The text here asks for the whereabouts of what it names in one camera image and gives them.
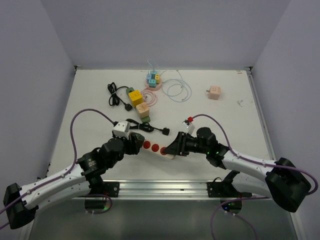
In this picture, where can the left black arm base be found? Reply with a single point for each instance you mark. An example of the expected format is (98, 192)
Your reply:
(100, 198)

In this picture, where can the pink round charging base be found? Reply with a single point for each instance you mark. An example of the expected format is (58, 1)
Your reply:
(158, 87)

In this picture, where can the aluminium frame rail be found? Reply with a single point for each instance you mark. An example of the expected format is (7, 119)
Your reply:
(145, 189)

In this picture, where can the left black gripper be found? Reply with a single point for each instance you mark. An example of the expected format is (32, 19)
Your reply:
(131, 148)

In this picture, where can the green power strip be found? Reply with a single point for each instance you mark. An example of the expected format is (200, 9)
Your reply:
(144, 120)

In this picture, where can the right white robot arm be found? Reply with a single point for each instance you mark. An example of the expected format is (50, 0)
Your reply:
(279, 180)

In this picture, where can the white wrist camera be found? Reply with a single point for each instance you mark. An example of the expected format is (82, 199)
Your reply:
(188, 125)
(121, 129)

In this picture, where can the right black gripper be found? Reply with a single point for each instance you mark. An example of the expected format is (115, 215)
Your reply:
(178, 147)

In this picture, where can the beige cube adapter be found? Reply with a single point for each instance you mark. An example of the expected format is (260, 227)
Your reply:
(142, 110)

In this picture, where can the blue charger cube front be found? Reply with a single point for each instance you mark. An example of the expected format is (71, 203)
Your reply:
(152, 83)

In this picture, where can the beige power strip red sockets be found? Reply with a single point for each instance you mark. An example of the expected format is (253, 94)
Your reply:
(156, 148)

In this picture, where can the yellow cube adapter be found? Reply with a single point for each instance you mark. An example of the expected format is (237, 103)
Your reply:
(135, 97)

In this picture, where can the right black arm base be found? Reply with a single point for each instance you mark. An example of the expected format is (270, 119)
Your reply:
(223, 188)

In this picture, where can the dark green cube adapter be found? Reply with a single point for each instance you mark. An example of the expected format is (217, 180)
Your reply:
(139, 139)

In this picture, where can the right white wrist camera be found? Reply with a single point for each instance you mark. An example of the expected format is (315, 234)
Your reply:
(188, 125)

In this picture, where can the yellow charger cube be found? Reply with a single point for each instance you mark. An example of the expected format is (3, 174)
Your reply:
(157, 77)

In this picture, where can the pink cube adapter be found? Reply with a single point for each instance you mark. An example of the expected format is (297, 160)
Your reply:
(214, 92)

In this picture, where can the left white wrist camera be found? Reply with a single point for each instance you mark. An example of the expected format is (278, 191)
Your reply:
(121, 129)

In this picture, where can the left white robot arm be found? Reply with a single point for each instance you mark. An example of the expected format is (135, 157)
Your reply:
(82, 177)

